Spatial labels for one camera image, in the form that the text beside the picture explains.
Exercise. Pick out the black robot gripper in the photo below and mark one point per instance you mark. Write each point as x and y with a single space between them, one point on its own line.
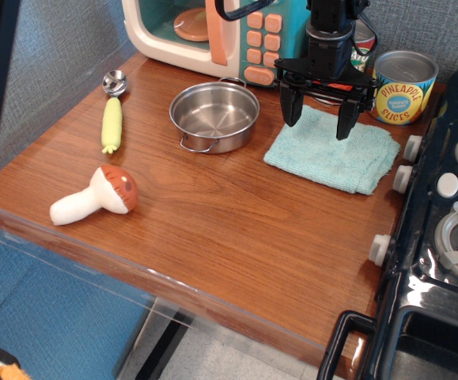
326 74

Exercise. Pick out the plush brown white mushroom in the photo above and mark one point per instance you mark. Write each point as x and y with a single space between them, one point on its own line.
110 188

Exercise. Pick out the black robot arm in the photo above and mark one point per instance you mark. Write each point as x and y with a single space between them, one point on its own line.
332 16

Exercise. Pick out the light blue folded towel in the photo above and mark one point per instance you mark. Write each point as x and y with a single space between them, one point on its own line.
310 149

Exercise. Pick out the tomato sauce can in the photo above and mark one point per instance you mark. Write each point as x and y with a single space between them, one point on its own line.
365 38

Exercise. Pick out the pineapple slices can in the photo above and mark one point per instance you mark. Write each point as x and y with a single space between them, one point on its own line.
406 80

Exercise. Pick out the small stainless steel pot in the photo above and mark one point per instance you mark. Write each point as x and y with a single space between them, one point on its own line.
215 117

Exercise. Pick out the white stove knob upper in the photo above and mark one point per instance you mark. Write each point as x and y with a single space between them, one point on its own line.
412 148

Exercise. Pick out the white stove knob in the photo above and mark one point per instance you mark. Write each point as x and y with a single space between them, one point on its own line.
379 248
412 148
402 178

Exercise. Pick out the white stove knob middle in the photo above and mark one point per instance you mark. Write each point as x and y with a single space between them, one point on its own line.
402 178

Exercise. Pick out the toy microwave oven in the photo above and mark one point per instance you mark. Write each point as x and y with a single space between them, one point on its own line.
246 48

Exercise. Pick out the orange plate in microwave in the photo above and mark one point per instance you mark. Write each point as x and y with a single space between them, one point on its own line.
191 25

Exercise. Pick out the white stove knob lower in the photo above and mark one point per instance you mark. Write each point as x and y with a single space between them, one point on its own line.
379 248

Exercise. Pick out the black toy stove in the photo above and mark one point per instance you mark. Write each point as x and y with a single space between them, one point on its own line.
414 333

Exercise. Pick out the orange furry object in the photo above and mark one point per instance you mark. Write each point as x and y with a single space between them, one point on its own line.
13 372

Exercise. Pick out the spoon with yellow-green handle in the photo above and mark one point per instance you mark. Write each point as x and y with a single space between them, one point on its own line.
114 84

